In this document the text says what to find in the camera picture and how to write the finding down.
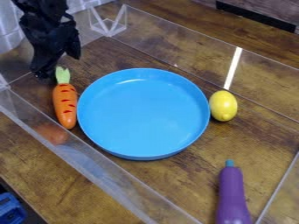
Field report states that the clear acrylic enclosure wall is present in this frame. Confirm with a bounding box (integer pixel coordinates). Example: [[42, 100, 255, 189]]
[[0, 0, 299, 224]]

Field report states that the white sheer curtain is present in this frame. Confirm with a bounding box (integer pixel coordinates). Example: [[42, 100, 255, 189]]
[[0, 0, 113, 54]]

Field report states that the orange toy carrot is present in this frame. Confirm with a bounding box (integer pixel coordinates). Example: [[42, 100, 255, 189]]
[[52, 66, 78, 130]]

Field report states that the yellow toy lemon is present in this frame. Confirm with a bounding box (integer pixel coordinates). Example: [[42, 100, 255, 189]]
[[209, 90, 239, 122]]

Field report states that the blue plastic object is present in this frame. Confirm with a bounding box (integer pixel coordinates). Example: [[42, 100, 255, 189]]
[[0, 192, 26, 224]]

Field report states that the blue round plate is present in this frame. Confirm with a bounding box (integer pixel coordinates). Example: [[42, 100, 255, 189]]
[[77, 68, 211, 160]]

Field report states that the dark wooden ledge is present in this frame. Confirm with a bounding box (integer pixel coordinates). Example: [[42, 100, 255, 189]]
[[216, 0, 296, 33]]

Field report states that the purple toy eggplant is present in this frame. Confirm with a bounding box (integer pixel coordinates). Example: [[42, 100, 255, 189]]
[[216, 159, 252, 224]]

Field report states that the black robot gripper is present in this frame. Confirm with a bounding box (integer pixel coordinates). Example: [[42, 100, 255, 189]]
[[12, 0, 80, 80]]

